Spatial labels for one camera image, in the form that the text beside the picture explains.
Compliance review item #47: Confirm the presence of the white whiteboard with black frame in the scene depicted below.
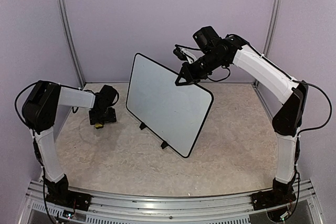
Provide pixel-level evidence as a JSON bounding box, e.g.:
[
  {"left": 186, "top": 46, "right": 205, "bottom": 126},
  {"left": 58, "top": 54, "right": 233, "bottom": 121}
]
[{"left": 126, "top": 53, "right": 214, "bottom": 158}]

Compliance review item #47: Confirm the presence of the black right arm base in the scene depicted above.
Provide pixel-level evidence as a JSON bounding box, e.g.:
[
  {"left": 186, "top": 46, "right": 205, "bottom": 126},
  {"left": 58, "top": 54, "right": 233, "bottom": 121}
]
[{"left": 250, "top": 174, "right": 300, "bottom": 223}]

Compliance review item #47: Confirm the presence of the black whiteboard stand foot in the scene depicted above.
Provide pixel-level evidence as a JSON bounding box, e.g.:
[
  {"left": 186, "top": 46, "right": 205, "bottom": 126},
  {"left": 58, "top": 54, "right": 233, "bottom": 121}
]
[
  {"left": 139, "top": 122, "right": 147, "bottom": 130},
  {"left": 160, "top": 141, "right": 169, "bottom": 150}
]

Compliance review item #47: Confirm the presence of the yellow black whiteboard eraser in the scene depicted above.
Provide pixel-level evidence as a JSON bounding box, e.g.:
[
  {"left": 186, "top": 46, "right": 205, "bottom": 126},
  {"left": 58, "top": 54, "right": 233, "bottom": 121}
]
[{"left": 94, "top": 123, "right": 104, "bottom": 130}]

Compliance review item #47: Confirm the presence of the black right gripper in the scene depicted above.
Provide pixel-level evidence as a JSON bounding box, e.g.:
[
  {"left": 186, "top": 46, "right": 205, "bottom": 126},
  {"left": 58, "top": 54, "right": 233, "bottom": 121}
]
[{"left": 175, "top": 50, "right": 226, "bottom": 86}]

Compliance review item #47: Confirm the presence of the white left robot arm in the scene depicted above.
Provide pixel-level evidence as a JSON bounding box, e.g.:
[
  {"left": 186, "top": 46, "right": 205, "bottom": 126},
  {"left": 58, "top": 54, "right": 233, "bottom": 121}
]
[{"left": 22, "top": 80, "right": 120, "bottom": 183}]

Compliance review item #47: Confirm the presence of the aluminium front rail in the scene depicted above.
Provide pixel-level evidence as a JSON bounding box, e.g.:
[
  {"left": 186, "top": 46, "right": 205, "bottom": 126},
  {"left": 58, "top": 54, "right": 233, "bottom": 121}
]
[{"left": 18, "top": 179, "right": 323, "bottom": 224}]

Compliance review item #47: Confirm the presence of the aluminium corner post left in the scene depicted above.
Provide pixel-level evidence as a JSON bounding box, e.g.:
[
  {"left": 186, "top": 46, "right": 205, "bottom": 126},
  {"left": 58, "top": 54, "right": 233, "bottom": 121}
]
[{"left": 57, "top": 0, "right": 86, "bottom": 87}]

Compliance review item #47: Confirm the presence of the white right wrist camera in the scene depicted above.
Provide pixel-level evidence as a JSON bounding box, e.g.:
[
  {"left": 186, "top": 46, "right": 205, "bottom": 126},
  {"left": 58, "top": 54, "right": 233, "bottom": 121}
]
[{"left": 173, "top": 46, "right": 197, "bottom": 64}]

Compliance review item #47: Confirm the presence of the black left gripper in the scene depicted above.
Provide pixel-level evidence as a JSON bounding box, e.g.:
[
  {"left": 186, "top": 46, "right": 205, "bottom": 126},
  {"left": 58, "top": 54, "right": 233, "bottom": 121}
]
[{"left": 89, "top": 106, "right": 117, "bottom": 125}]

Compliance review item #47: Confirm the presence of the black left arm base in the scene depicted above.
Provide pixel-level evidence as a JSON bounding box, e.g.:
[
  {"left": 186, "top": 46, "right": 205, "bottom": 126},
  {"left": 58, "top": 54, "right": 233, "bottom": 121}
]
[{"left": 43, "top": 175, "right": 92, "bottom": 211}]

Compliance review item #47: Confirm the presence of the aluminium corner post right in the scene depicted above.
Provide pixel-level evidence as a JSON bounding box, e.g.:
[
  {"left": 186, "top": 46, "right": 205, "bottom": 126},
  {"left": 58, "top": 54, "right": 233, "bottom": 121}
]
[{"left": 253, "top": 0, "right": 286, "bottom": 87}]

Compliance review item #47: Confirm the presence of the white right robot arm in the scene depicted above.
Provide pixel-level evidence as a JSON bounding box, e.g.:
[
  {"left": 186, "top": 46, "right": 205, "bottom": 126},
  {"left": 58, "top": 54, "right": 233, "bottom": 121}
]
[{"left": 173, "top": 26, "right": 308, "bottom": 205}]

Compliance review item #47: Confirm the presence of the aluminium corner post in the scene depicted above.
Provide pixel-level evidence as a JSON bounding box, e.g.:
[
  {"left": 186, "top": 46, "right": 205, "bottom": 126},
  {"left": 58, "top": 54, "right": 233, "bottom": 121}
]
[
  {"left": 57, "top": 0, "right": 86, "bottom": 87},
  {"left": 253, "top": 0, "right": 286, "bottom": 87}
]

